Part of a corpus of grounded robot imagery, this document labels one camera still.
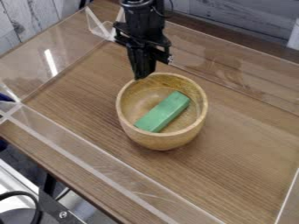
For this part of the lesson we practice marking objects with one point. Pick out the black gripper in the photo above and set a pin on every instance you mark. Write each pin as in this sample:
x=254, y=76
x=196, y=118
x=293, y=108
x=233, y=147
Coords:
x=141, y=34

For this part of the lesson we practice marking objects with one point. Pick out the green rectangular block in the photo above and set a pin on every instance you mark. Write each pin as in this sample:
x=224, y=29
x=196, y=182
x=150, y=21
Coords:
x=164, y=113

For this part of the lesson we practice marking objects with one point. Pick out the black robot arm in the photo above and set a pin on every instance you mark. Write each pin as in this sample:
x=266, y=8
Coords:
x=141, y=34

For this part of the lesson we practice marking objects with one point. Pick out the brown wooden bowl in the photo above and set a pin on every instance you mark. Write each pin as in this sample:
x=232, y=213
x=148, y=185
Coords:
x=138, y=98

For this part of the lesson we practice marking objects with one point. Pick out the black table leg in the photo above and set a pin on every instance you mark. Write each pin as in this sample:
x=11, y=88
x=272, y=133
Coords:
x=50, y=184

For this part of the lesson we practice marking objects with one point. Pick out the clear acrylic corner bracket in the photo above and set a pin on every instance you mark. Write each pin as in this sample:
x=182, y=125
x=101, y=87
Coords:
x=102, y=29

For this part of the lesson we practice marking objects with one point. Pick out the clear acrylic enclosure wall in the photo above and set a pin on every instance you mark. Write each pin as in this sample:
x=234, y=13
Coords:
x=233, y=176

